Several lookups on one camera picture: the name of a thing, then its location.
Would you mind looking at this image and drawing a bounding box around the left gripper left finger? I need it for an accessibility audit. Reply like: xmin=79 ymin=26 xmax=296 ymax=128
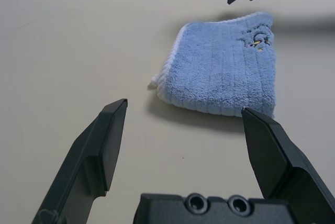
xmin=31 ymin=98 xmax=128 ymax=224

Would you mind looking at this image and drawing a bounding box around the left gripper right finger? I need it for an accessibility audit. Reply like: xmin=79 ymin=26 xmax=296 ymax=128
xmin=241 ymin=107 xmax=335 ymax=224

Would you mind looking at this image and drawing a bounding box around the light blue terry towel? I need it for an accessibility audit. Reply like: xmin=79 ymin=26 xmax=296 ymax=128
xmin=147 ymin=12 xmax=277 ymax=119

